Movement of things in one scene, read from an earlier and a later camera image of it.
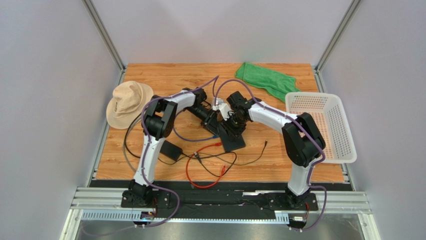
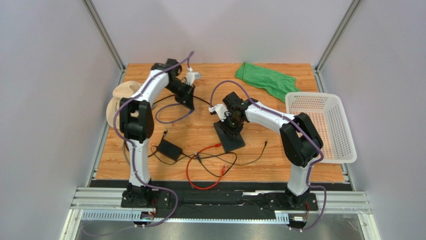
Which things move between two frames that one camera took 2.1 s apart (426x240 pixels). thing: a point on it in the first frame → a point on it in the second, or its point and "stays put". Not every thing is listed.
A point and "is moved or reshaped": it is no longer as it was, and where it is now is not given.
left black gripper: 211,123 → 186,98
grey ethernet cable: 124,150 stays put
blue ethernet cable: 214,137 is moved or reshaped
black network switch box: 229,143 stays put
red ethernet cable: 197,150 stays put
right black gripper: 233,132 stays put
